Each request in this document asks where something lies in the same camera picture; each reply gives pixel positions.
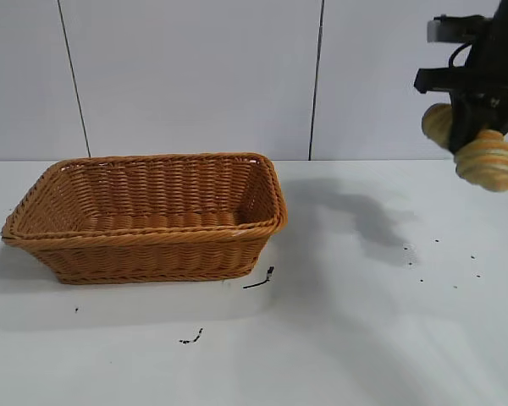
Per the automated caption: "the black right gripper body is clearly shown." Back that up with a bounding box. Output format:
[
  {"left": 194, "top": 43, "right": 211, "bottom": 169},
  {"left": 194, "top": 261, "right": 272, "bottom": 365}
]
[{"left": 413, "top": 41, "right": 508, "bottom": 112}]

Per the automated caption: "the long striped bread loaf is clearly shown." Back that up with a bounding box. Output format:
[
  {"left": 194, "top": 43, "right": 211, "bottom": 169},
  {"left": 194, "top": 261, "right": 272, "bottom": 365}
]
[{"left": 421, "top": 103, "right": 508, "bottom": 195}]

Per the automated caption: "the brown woven wicker basket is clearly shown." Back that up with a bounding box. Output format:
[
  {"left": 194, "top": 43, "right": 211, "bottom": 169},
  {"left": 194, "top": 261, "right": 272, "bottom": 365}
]
[{"left": 0, "top": 152, "right": 289, "bottom": 286}]

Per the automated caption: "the black camera cable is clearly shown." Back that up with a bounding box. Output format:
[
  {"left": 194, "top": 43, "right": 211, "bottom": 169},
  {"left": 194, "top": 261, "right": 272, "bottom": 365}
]
[{"left": 448, "top": 41, "right": 472, "bottom": 69}]

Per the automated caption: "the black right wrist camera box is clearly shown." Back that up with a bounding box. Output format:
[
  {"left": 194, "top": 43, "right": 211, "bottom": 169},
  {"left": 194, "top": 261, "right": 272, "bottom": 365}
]
[{"left": 427, "top": 14, "right": 494, "bottom": 45}]

